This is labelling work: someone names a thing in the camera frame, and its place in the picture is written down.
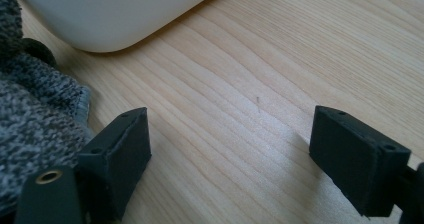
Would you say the grey cloth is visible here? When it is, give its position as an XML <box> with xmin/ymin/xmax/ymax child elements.
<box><xmin>0</xmin><ymin>0</ymin><xmax>93</xmax><ymax>219</ymax></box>

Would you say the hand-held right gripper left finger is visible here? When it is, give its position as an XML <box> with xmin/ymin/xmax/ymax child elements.
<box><xmin>75</xmin><ymin>106</ymin><xmax>153</xmax><ymax>222</ymax></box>

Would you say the white plastic bin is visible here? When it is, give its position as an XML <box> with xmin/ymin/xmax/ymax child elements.
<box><xmin>11</xmin><ymin>0</ymin><xmax>232</xmax><ymax>54</ymax></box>

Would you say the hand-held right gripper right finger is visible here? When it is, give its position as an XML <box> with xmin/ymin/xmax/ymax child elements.
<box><xmin>308</xmin><ymin>105</ymin><xmax>412</xmax><ymax>218</ymax></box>

